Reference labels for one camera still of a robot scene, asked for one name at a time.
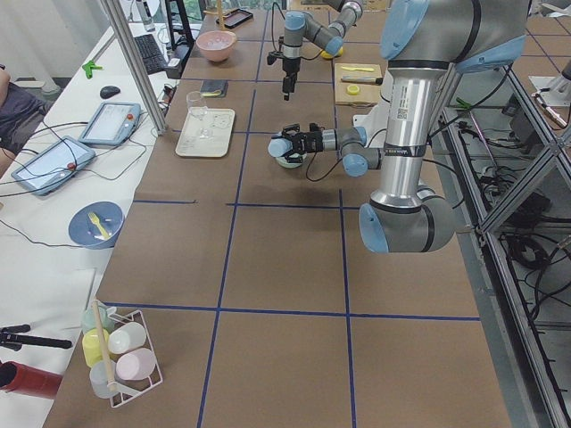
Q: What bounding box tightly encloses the seated person grey shirt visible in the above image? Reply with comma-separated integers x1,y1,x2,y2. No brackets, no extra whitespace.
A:
0,64,53,176

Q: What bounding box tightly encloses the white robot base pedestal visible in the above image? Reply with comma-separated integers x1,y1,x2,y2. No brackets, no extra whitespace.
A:
352,71,393,137

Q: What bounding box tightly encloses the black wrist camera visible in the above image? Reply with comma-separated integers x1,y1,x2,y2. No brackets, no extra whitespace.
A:
267,51,284,66

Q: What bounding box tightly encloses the black computer mouse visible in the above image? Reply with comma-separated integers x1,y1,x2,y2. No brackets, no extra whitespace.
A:
99,86,121,100

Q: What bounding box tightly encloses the white wire cup rack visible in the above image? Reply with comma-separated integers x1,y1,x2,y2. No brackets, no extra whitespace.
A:
89,300,163,408

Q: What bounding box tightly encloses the blue bowl on side table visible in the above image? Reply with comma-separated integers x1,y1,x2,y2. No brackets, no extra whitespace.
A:
68,201,125,250

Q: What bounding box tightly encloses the far blue teach pendant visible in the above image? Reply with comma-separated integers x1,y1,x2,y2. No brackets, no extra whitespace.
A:
79,102,141,146

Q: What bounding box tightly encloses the grey folded cloth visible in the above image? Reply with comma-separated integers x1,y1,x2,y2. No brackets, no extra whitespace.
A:
200,79,228,98

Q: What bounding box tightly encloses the half lemon slice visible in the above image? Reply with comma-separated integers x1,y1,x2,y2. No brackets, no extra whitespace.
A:
346,85,360,95

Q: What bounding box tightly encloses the wooden cutting board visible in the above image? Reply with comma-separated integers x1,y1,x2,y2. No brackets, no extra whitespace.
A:
334,63,383,105

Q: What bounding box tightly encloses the yellow plastic fork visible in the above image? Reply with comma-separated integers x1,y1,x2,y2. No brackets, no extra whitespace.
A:
87,211,111,240

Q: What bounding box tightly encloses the wooden cup stand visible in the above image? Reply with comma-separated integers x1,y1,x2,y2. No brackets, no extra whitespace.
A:
203,0,227,30

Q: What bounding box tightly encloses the pink cup in rack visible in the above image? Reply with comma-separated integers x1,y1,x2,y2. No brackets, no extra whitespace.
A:
116,348,156,381

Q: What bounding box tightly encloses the near blue teach pendant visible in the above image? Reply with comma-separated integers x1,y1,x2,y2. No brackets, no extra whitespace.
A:
11,136,95,196

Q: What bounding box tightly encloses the black keyboard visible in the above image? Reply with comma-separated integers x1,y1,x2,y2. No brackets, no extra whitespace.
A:
133,34,166,75

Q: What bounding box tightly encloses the green clamp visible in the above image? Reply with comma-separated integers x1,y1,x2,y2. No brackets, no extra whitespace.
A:
82,61,103,79

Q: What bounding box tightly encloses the white cup in rack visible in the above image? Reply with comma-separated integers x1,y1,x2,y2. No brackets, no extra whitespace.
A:
108,322,146,355

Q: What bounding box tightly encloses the green ceramic bowl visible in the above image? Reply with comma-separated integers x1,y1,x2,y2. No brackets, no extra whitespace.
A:
276,154,306,169

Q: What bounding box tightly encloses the light blue plastic cup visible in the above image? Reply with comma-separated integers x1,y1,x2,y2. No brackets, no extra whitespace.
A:
268,136,293,158

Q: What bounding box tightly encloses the clear cup in rack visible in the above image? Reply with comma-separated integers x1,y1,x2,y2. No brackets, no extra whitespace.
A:
89,360,118,399

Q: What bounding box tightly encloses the cream bear tray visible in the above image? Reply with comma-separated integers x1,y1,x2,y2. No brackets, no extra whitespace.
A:
175,108,236,158

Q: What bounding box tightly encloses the black tray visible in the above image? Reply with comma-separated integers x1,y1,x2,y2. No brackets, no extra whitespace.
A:
222,9,253,29

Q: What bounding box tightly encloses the clear wine glass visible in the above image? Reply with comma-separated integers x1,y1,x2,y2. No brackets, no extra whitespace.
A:
186,91,211,139

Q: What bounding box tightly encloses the yellow plastic knife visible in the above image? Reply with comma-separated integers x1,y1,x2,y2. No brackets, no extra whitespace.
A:
341,66,376,72

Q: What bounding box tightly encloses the wooden rack handle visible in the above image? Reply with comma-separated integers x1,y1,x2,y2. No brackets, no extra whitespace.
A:
91,300,118,390

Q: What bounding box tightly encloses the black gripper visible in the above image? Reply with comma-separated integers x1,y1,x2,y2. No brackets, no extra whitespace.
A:
282,57,300,101
281,124,324,163

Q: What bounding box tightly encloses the red bottle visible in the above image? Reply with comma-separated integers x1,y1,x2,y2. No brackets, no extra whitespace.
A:
1,361,62,399

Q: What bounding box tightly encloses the yellow cup in rack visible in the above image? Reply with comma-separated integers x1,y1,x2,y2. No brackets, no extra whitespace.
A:
81,328,103,368

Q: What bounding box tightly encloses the aluminium frame post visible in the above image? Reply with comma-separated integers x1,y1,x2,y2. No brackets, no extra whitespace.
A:
100,0,167,136

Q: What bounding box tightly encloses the blue teach pendant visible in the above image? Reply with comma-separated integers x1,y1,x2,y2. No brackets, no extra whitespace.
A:
79,102,141,146
11,136,95,196

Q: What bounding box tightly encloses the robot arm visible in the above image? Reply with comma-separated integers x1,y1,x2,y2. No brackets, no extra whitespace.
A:
268,1,531,253
277,0,363,101

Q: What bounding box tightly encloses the pink bowl with ice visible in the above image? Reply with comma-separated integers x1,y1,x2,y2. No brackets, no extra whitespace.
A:
195,30,237,62

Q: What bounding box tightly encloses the green cup in rack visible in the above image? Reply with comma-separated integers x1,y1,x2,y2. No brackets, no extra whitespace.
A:
81,303,114,333

